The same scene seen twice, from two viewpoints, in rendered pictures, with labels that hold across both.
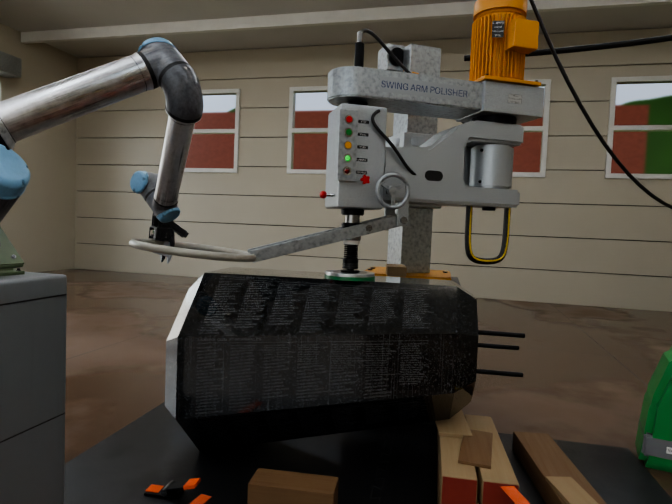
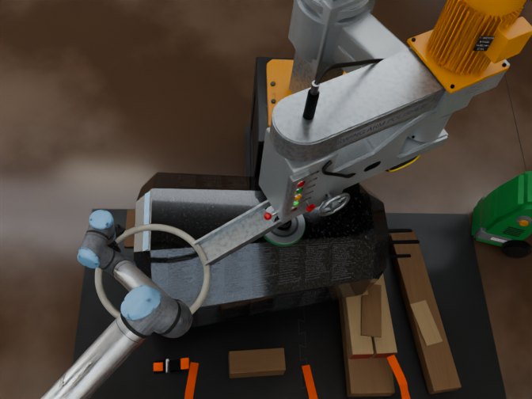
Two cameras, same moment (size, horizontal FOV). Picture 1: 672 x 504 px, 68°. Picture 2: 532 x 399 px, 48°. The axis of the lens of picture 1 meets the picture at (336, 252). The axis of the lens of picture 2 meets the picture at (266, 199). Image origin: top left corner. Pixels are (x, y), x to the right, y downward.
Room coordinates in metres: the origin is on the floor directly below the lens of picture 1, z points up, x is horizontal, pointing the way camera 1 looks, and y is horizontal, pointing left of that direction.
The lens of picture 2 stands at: (1.01, 0.50, 3.34)
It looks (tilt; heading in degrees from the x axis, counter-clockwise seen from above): 61 degrees down; 338
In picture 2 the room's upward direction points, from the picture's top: 10 degrees clockwise
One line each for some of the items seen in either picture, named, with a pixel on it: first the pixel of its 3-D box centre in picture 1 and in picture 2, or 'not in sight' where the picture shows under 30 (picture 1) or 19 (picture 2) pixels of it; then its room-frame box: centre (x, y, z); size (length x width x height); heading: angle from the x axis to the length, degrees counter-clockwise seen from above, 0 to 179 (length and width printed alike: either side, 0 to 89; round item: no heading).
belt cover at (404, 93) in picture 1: (432, 101); (384, 96); (2.25, -0.40, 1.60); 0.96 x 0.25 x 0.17; 105
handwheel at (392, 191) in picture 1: (389, 191); (330, 198); (2.08, -0.21, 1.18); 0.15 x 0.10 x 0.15; 105
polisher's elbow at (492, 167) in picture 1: (490, 168); (427, 112); (2.34, -0.70, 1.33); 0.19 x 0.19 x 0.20
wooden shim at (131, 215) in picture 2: not in sight; (134, 228); (2.67, 0.66, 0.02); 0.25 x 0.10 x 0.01; 169
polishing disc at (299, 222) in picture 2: (349, 273); (283, 223); (2.16, -0.06, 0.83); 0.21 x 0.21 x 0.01
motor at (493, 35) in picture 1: (499, 44); (480, 19); (2.32, -0.71, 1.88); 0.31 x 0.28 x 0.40; 15
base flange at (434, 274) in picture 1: (407, 274); (311, 96); (2.92, -0.43, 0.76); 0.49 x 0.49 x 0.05; 78
